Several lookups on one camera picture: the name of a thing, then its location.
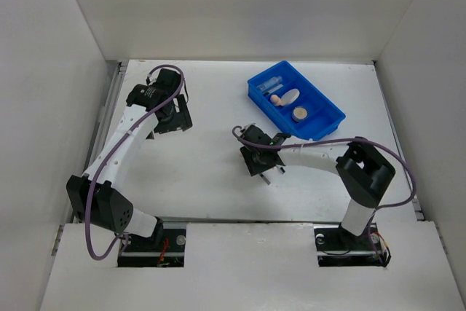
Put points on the beige makeup sponge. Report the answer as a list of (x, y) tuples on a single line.
[(276, 100)]

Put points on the round white powder puff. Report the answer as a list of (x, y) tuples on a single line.
[(289, 97)]

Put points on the round compact powder jar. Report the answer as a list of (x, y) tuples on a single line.
[(299, 114)]

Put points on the small white black-capped bottle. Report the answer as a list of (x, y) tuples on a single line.
[(273, 89)]

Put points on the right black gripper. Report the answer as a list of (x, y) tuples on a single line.
[(253, 167)]

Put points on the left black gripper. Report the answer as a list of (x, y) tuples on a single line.
[(180, 121)]

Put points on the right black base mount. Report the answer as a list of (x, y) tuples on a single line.
[(338, 248)]

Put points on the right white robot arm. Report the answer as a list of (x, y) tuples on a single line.
[(364, 171)]

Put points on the grey pink lip pencil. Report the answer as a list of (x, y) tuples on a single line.
[(265, 179)]

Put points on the clear plastic bottle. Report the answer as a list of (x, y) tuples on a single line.
[(269, 83)]

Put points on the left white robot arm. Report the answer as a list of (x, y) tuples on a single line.
[(157, 106)]

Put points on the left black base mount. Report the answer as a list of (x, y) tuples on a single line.
[(168, 251)]

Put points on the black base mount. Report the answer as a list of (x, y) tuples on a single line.
[(338, 248), (168, 251)]

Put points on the blue plastic organizer bin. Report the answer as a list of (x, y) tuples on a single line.
[(324, 116)]

